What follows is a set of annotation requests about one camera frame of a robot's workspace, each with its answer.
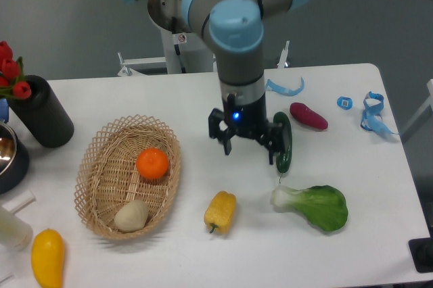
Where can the black device at edge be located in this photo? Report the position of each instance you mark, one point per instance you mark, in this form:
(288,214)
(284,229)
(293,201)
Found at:
(421,253)

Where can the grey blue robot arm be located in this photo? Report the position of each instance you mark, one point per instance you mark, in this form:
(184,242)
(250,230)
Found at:
(233,30)

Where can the dark metal bowl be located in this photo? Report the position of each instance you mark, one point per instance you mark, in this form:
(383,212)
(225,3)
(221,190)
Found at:
(14,159)

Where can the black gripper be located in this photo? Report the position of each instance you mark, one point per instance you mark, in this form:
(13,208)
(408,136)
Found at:
(247,121)

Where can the yellow bell pepper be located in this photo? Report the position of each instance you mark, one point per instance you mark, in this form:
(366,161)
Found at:
(219,215)

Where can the green cucumber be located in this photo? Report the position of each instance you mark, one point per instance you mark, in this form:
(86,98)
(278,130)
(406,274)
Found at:
(283,160)

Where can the white plastic bottle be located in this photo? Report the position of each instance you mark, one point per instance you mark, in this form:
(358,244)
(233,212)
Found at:
(15,233)

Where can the green bok choy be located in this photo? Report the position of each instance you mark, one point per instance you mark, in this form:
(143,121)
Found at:
(323,206)

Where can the red tulip bouquet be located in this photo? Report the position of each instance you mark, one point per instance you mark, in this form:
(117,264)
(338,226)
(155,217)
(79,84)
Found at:
(13,82)

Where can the yellow mango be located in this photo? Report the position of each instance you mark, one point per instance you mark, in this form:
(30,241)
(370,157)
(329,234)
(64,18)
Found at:
(47,258)

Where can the red sweet potato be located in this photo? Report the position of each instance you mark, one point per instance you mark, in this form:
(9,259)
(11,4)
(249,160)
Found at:
(304,115)

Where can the woven wicker basket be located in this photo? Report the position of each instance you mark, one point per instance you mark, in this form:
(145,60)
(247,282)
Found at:
(108,180)

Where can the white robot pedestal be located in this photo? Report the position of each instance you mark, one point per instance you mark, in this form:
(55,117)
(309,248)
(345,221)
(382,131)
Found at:
(172,54)

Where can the blue paper strip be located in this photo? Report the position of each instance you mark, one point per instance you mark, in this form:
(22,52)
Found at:
(273,87)

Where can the orange fruit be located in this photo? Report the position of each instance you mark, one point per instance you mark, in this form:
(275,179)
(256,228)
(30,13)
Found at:
(152,163)

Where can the black ribbed vase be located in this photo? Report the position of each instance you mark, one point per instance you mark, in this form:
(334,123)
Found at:
(43,114)

